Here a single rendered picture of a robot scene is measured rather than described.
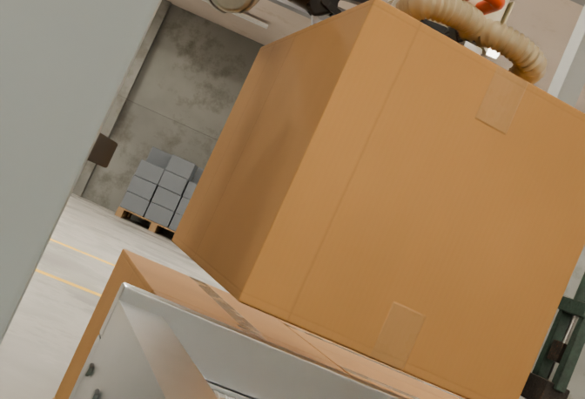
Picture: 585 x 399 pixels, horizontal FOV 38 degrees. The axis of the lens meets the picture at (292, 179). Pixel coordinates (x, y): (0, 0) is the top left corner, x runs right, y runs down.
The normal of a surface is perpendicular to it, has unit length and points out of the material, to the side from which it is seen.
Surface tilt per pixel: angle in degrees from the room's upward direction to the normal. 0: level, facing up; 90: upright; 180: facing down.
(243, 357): 90
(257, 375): 90
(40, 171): 90
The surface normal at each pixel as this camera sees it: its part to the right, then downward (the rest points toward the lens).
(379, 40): 0.26, 0.05
